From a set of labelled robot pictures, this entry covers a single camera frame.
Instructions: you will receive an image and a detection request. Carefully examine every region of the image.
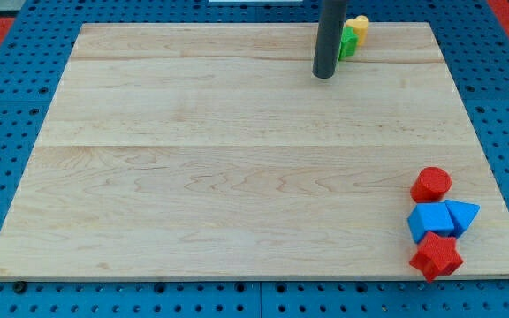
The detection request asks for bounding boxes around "light wooden board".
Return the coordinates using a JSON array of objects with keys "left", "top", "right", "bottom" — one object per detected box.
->
[{"left": 0, "top": 22, "right": 509, "bottom": 282}]

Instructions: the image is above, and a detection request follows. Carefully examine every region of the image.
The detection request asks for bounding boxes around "green block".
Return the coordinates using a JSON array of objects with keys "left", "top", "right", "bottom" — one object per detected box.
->
[{"left": 338, "top": 26, "right": 359, "bottom": 61}]

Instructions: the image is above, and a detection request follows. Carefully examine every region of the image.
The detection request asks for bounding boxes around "yellow heart block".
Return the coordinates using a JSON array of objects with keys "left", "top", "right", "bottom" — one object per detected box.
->
[{"left": 345, "top": 15, "right": 369, "bottom": 46}]

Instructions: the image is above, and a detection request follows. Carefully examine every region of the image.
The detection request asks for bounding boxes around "red cylinder block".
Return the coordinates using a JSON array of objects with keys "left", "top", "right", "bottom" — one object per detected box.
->
[{"left": 410, "top": 166, "right": 452, "bottom": 203}]

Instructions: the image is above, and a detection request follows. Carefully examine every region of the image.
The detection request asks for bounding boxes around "blue cube block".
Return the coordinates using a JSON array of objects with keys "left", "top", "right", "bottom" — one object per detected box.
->
[{"left": 407, "top": 202, "right": 454, "bottom": 243}]

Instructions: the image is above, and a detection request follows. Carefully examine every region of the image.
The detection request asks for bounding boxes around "red star block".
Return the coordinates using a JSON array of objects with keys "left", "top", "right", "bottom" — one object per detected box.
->
[{"left": 409, "top": 231, "right": 463, "bottom": 283}]

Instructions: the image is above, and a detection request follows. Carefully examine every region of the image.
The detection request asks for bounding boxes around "blue triangular prism block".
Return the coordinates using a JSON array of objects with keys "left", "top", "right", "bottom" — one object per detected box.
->
[{"left": 444, "top": 200, "right": 481, "bottom": 238}]

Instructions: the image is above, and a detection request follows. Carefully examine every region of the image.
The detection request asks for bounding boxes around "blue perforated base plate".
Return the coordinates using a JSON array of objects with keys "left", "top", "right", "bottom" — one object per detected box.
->
[{"left": 0, "top": 1, "right": 509, "bottom": 317}]

